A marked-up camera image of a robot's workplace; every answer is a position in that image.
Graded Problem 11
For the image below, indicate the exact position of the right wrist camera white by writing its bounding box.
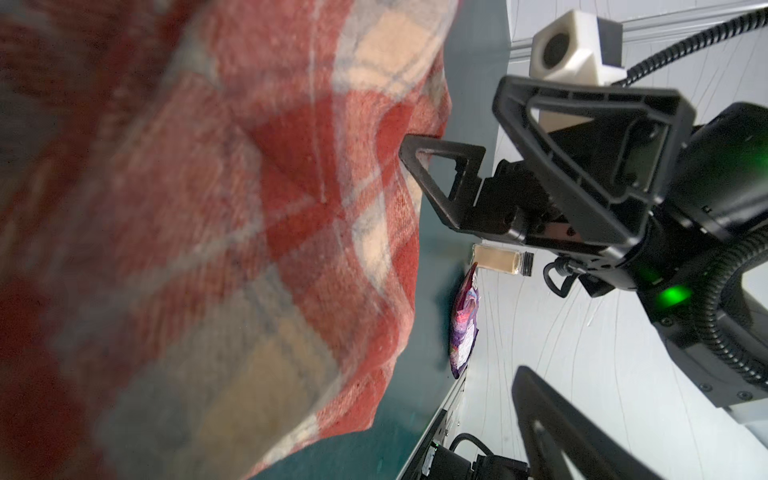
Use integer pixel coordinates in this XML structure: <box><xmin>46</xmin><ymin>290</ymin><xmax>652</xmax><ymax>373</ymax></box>
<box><xmin>529</xmin><ymin>10</ymin><xmax>627</xmax><ymax>87</ymax></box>

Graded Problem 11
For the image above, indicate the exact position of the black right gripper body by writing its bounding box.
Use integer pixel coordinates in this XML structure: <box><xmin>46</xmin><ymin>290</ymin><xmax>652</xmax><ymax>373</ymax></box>
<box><xmin>469</xmin><ymin>154</ymin><xmax>666</xmax><ymax>288</ymax></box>

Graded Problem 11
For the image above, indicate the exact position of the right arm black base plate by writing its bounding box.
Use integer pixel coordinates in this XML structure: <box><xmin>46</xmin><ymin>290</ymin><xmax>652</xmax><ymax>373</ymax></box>
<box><xmin>398</xmin><ymin>409</ymin><xmax>531</xmax><ymax>480</ymax></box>

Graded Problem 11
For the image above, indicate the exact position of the red plaid skirt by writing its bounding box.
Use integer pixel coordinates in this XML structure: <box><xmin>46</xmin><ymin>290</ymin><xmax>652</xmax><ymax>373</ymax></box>
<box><xmin>1</xmin><ymin>1</ymin><xmax>459</xmax><ymax>479</ymax></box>

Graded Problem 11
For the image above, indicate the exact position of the small beige bottle black cap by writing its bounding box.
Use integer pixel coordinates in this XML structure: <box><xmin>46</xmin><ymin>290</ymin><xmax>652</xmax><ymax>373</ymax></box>
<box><xmin>472</xmin><ymin>244</ymin><xmax>534</xmax><ymax>277</ymax></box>

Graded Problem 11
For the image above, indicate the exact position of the purple snack packet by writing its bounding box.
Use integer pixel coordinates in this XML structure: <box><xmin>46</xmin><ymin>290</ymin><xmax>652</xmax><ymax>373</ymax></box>
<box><xmin>449</xmin><ymin>263</ymin><xmax>480</xmax><ymax>379</ymax></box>

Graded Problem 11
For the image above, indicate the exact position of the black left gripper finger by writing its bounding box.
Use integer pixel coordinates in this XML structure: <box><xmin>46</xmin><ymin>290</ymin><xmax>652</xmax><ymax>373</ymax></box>
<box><xmin>511</xmin><ymin>366</ymin><xmax>659</xmax><ymax>479</ymax></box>

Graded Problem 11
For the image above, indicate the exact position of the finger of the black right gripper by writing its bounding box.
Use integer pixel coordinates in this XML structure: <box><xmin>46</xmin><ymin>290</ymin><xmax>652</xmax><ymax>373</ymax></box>
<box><xmin>492</xmin><ymin>76</ymin><xmax>695</xmax><ymax>248</ymax></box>
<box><xmin>398</xmin><ymin>134</ymin><xmax>486</xmax><ymax>232</ymax></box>

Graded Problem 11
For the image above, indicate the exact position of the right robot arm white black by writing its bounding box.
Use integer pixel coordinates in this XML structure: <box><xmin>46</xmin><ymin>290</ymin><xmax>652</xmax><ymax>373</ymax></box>
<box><xmin>399</xmin><ymin>8</ymin><xmax>767</xmax><ymax>440</ymax></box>

